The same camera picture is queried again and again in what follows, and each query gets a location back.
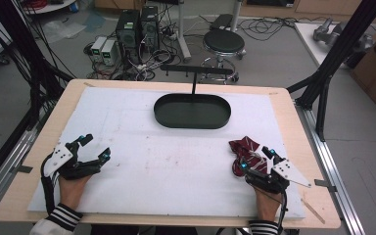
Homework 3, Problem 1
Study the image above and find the black round stool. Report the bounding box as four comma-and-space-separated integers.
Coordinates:
199, 28, 247, 85

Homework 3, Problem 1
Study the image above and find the black computer tower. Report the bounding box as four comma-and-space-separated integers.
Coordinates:
115, 9, 142, 65
139, 5, 161, 54

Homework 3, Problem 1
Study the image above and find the black flat bag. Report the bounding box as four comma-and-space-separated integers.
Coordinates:
210, 13, 240, 32

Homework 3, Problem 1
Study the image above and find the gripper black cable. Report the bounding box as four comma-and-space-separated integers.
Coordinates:
40, 152, 57, 215
258, 185, 290, 235

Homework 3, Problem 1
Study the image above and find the round white table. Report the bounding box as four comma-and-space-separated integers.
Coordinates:
22, 0, 78, 16

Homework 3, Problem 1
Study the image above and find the white foam mat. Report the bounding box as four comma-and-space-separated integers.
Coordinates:
26, 85, 306, 220

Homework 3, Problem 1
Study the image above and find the clear plastic sheet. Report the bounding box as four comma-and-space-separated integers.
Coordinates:
41, 19, 88, 44

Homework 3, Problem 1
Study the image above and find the white desk leg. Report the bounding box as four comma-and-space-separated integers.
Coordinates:
175, 0, 194, 64
229, 0, 245, 33

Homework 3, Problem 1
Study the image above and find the black metal frame strut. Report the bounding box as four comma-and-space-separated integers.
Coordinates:
0, 0, 74, 132
286, 0, 376, 142

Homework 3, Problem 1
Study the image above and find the person's left hand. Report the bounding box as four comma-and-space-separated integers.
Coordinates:
58, 173, 93, 211

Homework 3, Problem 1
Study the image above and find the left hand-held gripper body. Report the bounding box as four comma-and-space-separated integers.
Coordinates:
42, 138, 103, 181

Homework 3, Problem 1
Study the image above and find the white power supply unit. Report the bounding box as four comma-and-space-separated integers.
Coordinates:
100, 39, 118, 67
90, 35, 109, 64

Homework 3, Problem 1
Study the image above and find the dark red striped cloth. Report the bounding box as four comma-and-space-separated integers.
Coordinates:
228, 135, 269, 179

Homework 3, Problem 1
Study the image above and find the black tape piece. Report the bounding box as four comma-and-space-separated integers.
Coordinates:
313, 178, 338, 193
10, 164, 34, 174

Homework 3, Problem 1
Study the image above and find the thin wooden stick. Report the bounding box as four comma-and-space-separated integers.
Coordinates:
300, 198, 327, 225

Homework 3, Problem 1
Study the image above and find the aluminium rail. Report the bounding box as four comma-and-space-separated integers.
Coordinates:
294, 100, 367, 235
0, 126, 41, 217

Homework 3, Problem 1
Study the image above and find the person's right hand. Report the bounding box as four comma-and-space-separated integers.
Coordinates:
254, 186, 284, 223

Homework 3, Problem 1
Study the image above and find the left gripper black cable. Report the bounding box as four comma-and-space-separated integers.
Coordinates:
40, 152, 57, 215

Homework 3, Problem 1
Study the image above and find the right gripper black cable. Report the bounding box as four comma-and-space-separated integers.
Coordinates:
258, 185, 290, 235

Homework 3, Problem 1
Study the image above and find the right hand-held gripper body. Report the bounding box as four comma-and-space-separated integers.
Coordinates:
244, 155, 312, 195

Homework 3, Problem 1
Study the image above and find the black oval tray hook stand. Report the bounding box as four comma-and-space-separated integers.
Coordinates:
153, 64, 234, 130

